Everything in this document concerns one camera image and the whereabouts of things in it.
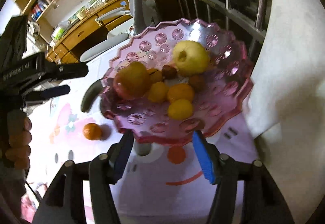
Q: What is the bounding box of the shrivelled brown orange fruit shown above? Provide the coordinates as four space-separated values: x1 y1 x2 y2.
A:
188 74 206 92

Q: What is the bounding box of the small yellow citrus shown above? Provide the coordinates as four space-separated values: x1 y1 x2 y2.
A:
167 99 194 121

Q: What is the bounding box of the large mandarin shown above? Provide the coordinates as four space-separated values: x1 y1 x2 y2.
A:
146 82 169 104
167 83 195 103

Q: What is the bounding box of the lone mandarin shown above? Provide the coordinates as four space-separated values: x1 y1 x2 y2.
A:
83 123 102 140

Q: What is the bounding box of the brown speckled pear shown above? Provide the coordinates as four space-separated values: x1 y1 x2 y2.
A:
172 40 210 77

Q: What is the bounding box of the grey office chair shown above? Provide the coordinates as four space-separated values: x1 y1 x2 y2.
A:
80 0 159 62

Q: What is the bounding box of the purple glass fruit bowl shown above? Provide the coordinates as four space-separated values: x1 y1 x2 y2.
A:
99 17 255 147

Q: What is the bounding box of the small mandarin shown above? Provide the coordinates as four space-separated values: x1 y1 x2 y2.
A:
147 68 163 84

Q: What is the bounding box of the red apple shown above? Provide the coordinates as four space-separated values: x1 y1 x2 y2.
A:
113 62 151 100

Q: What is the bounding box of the blackened banana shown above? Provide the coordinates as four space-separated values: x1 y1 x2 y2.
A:
80 79 103 113

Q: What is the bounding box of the cartoon printed tablecloth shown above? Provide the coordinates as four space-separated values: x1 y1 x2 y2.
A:
27 39 258 223

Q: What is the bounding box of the wooden desk with drawers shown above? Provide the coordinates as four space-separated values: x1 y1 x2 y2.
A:
47 0 131 63

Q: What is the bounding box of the person's left hand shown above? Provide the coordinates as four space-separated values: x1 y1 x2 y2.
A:
1 110 32 170

